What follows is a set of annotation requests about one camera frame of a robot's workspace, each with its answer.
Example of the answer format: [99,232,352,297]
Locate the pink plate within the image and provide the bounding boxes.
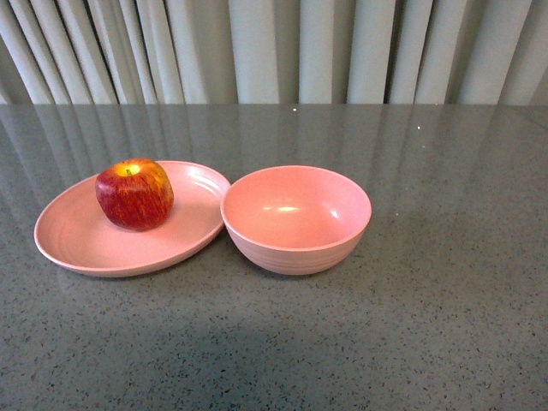
[34,161,230,277]

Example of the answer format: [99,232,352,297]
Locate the red apple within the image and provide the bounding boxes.
[95,158,175,231]

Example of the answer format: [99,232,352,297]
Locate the white pleated curtain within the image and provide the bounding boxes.
[1,1,547,105]

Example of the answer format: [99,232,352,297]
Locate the pink bowl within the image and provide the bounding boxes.
[221,165,372,275]

